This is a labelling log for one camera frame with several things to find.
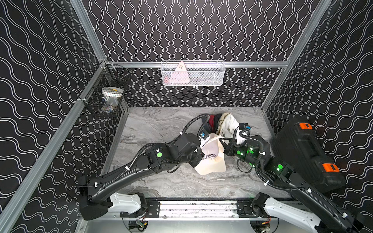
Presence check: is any cream baseball cap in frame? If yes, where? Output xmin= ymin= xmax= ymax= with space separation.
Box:
xmin=195 ymin=133 xmax=226 ymax=175

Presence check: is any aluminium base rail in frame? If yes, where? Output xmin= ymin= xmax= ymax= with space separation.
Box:
xmin=119 ymin=197 xmax=263 ymax=220

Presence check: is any black wire mesh basket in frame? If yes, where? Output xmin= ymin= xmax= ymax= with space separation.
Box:
xmin=82 ymin=63 xmax=134 ymax=118

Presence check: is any white baseball cap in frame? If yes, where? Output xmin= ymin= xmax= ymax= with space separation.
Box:
xmin=219 ymin=114 xmax=239 ymax=138

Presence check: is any beige cap with black lettering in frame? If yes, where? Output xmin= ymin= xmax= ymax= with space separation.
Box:
xmin=216 ymin=113 xmax=231 ymax=135

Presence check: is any white wire wall basket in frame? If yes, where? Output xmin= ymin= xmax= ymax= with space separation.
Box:
xmin=160 ymin=61 xmax=226 ymax=86

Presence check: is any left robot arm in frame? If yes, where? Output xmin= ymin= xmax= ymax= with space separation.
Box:
xmin=78 ymin=133 xmax=204 ymax=220

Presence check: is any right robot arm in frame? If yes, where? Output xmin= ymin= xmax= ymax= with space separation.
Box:
xmin=220 ymin=136 xmax=365 ymax=233

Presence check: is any black plastic tool case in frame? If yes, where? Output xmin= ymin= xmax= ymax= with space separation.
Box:
xmin=271 ymin=117 xmax=346 ymax=193

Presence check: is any pink triangular card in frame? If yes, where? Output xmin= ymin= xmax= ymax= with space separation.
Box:
xmin=169 ymin=61 xmax=190 ymax=84

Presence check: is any white item in black basket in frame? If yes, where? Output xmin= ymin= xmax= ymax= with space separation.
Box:
xmin=101 ymin=86 xmax=124 ymax=113

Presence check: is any red and black cap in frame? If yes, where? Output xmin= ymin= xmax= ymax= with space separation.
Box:
xmin=207 ymin=114 xmax=222 ymax=133

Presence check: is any aluminium corner frame post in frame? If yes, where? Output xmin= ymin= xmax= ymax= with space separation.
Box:
xmin=71 ymin=0 xmax=107 ymax=62

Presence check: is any dark grey cap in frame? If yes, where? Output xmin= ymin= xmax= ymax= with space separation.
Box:
xmin=201 ymin=116 xmax=212 ymax=137

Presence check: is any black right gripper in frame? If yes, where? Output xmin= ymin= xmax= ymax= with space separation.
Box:
xmin=220 ymin=135 xmax=261 ymax=171

